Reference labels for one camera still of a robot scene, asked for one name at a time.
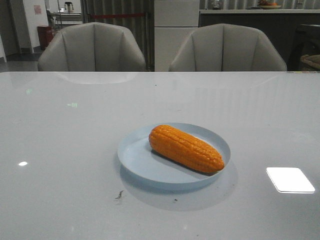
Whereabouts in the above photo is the orange corn cob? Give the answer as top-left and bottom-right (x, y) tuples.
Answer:
(148, 124), (225, 174)

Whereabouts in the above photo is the light blue round plate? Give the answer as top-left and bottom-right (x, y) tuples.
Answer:
(117, 122), (231, 191)

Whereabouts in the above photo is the right grey upholstered chair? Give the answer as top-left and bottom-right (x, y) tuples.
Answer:
(169, 23), (287, 72)

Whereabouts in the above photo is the grey upholstered chair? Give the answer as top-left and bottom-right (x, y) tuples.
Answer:
(37, 22), (146, 72)
(169, 23), (287, 72)

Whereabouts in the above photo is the left grey upholstered chair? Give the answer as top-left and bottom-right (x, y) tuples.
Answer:
(37, 22), (146, 72)

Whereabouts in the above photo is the white cabinet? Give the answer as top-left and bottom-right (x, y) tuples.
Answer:
(154, 0), (200, 72)

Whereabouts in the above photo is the red barrier belt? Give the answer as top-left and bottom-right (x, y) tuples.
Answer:
(90, 12), (146, 19)

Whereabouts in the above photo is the background desk with kettle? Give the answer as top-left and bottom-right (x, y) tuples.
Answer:
(44, 0), (83, 29)

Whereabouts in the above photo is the red bin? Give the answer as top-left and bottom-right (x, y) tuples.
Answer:
(37, 25), (53, 50)

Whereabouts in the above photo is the dark counter with light top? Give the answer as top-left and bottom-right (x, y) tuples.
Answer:
(198, 9), (320, 63)

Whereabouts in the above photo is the fruit bowl on counter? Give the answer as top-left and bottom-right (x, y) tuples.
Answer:
(258, 0), (281, 10)

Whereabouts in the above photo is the dark wooden chair right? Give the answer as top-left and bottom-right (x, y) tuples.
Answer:
(287, 24), (320, 71)

